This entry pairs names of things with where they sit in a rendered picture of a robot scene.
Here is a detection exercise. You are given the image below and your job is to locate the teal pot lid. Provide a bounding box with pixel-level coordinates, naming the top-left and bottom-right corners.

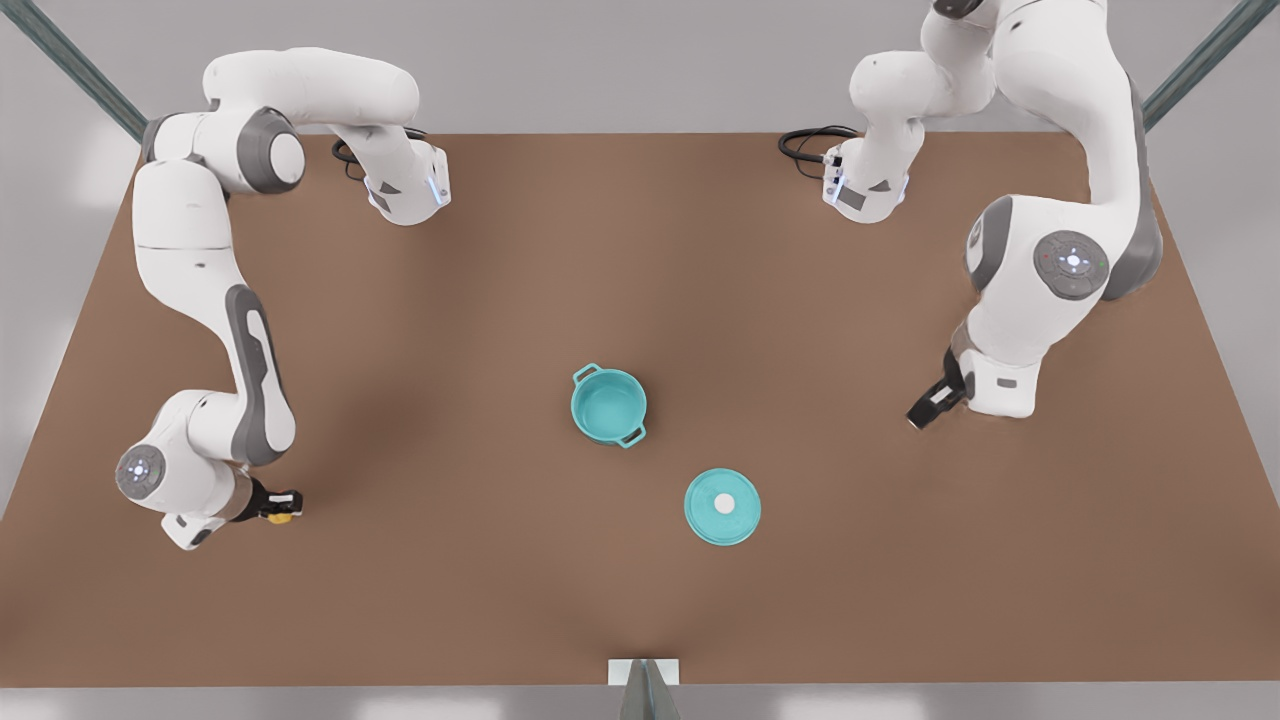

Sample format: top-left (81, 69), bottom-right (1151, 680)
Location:
top-left (684, 468), bottom-right (762, 547)

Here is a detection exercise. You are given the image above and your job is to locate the teal pot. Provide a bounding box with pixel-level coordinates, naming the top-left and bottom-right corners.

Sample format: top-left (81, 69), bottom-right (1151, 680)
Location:
top-left (571, 363), bottom-right (648, 449)

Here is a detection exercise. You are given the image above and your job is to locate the black cable loop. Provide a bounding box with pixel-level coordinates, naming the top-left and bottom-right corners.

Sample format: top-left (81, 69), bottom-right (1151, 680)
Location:
top-left (332, 127), bottom-right (429, 183)
top-left (778, 125), bottom-right (861, 181)

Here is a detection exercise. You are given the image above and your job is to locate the silver frame post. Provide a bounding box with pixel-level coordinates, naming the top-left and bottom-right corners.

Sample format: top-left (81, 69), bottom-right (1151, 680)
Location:
top-left (1142, 0), bottom-right (1280, 131)
top-left (0, 0), bottom-right (149, 144)
top-left (608, 658), bottom-right (681, 720)

